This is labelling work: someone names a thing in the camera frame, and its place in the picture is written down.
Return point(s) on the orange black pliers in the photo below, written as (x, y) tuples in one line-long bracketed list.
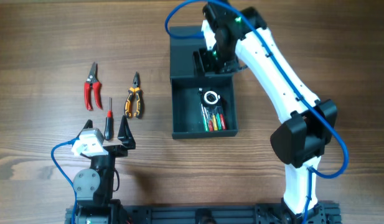
[(134, 99)]

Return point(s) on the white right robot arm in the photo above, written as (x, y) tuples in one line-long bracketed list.
[(307, 123)]

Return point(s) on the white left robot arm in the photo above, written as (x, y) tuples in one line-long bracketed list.
[(94, 186)]

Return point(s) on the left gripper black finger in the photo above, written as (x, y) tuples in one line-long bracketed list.
[(124, 134), (88, 125)]

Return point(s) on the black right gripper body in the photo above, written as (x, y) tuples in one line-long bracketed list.
[(205, 61)]

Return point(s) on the clear plastic screwdriver case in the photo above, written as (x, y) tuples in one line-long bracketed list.
[(213, 118)]

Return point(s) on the black round tape measure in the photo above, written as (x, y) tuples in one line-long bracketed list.
[(209, 98)]

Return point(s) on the black red screwdriver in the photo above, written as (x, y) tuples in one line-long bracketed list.
[(109, 131)]

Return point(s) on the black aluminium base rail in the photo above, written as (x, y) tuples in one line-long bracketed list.
[(250, 214)]

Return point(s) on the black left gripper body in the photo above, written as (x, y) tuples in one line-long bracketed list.
[(114, 149)]

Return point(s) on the red handled pruning shears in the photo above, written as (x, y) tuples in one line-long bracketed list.
[(92, 84)]

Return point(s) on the dark green box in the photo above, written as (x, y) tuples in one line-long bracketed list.
[(186, 113)]

